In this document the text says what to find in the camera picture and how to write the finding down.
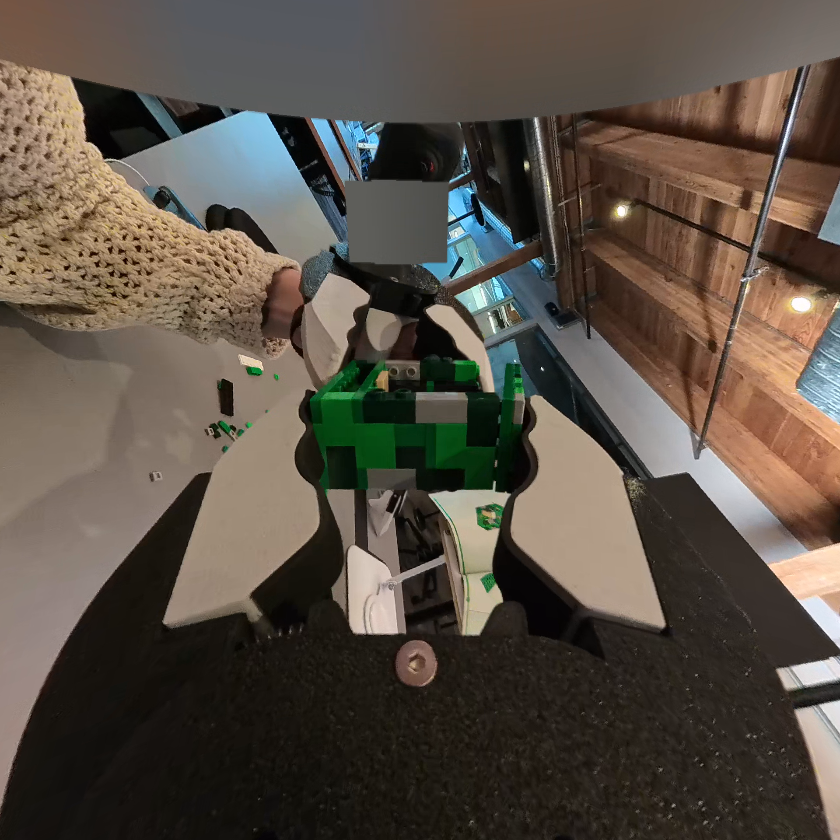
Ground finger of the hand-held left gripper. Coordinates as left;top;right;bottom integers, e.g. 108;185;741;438
423;303;497;395
301;272;371;388

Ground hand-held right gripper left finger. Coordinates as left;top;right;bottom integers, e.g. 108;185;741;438
163;390;347;643

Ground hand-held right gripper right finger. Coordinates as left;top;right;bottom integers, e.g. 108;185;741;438
492;395;668;636

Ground green lego panel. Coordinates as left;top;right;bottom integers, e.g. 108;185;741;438
500;363;527;494

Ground hollow green lego build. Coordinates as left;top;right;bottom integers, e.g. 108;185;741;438
308;357;503;494

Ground person's left forearm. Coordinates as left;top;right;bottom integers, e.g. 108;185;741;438
0;59;304;361

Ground scattered loose lego pieces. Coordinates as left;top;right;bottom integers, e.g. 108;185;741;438
150;354;280;482

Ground person's left hand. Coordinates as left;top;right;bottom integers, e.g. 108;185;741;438
261;266;307;343

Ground instruction booklet with green print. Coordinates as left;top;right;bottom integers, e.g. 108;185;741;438
430;489;509;636

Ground white plastic object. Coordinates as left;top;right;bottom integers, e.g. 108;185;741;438
346;545;403;635

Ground black table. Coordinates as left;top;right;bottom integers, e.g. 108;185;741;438
626;472;840;667

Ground white desk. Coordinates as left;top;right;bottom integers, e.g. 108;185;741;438
108;112;349;263

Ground thin metal pipe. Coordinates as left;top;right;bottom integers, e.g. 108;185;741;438
694;66;811;460

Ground silver ventilation duct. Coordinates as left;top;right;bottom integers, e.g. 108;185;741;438
525;117;567;280

